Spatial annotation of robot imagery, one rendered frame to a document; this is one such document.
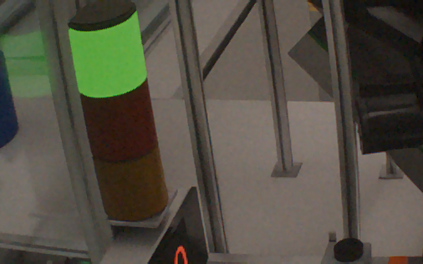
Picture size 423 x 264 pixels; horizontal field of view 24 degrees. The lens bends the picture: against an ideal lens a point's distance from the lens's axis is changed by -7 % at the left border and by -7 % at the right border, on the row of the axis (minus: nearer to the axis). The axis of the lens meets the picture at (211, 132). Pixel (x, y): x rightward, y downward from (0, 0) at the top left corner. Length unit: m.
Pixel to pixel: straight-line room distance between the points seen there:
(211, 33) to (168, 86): 0.24
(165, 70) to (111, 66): 1.26
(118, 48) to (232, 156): 0.96
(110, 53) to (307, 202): 0.84
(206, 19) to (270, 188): 0.70
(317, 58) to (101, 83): 0.48
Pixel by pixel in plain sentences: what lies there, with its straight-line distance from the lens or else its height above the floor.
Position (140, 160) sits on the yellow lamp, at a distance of 0.74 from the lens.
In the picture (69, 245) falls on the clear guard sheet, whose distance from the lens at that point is 0.75.
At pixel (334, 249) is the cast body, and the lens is 0.99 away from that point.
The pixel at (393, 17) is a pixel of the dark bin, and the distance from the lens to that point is 1.17.
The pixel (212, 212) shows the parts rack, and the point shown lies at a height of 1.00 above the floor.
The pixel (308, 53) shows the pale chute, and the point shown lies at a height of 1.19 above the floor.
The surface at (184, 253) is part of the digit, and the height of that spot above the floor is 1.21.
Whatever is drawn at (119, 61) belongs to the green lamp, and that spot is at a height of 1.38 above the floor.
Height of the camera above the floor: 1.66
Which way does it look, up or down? 28 degrees down
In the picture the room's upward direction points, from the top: 9 degrees counter-clockwise
